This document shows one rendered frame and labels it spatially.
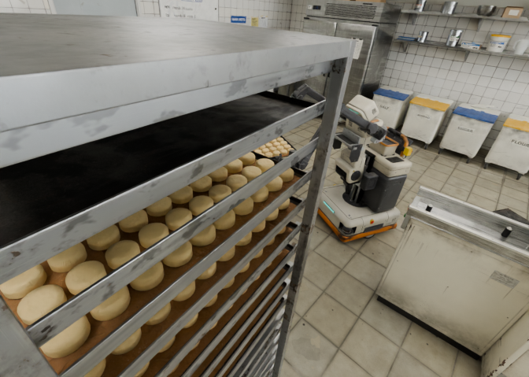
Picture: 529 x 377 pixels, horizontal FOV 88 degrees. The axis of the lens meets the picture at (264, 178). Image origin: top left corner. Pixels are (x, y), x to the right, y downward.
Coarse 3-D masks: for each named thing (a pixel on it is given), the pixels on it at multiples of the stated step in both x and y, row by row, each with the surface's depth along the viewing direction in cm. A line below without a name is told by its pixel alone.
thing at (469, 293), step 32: (416, 224) 166; (480, 224) 166; (416, 256) 174; (448, 256) 162; (480, 256) 151; (384, 288) 200; (416, 288) 183; (448, 288) 169; (480, 288) 157; (512, 288) 147; (416, 320) 197; (448, 320) 178; (480, 320) 165; (512, 320) 153; (480, 352) 173
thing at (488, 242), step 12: (420, 216) 164; (432, 216) 160; (444, 228) 158; (456, 228) 154; (468, 228) 152; (468, 240) 152; (480, 240) 149; (492, 240) 145; (504, 252) 144; (516, 252) 140; (528, 264) 139
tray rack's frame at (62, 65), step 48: (0, 48) 21; (48, 48) 22; (96, 48) 24; (144, 48) 26; (192, 48) 28; (240, 48) 31; (288, 48) 36; (336, 48) 48; (0, 96) 15; (48, 96) 17; (96, 96) 19; (144, 96) 22; (0, 336) 19
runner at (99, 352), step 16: (304, 176) 67; (288, 192) 62; (272, 208) 58; (256, 224) 55; (224, 240) 47; (208, 256) 44; (192, 272) 42; (176, 288) 40; (160, 304) 38; (128, 320) 34; (144, 320) 37; (112, 336) 33; (128, 336) 35; (96, 352) 32; (80, 368) 31
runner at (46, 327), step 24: (312, 144) 63; (288, 168) 57; (240, 192) 45; (216, 216) 42; (168, 240) 35; (144, 264) 33; (96, 288) 28; (120, 288) 31; (72, 312) 27; (48, 336) 26
